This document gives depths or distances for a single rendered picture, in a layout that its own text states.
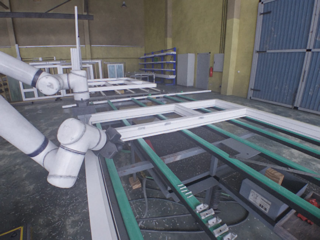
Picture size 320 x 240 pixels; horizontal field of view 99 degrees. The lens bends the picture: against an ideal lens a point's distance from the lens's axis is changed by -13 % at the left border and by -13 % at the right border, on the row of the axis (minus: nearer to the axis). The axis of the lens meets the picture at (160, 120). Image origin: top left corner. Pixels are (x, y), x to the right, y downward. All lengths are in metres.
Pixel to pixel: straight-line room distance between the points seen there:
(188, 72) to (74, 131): 9.90
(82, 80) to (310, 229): 1.38
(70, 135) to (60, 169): 0.11
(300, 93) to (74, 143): 6.74
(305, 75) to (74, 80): 6.61
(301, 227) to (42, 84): 1.37
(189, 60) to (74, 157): 9.94
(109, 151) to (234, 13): 8.15
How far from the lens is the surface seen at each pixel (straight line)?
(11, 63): 0.87
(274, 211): 1.01
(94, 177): 0.61
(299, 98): 6.86
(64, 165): 0.55
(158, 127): 1.06
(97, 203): 0.52
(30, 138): 0.62
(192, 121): 1.21
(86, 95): 0.96
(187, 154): 0.94
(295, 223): 1.08
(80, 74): 0.94
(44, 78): 0.81
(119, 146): 0.78
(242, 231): 1.69
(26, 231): 1.44
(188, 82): 10.32
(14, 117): 0.60
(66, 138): 0.53
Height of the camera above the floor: 1.30
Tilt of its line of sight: 19 degrees down
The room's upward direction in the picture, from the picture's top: straight up
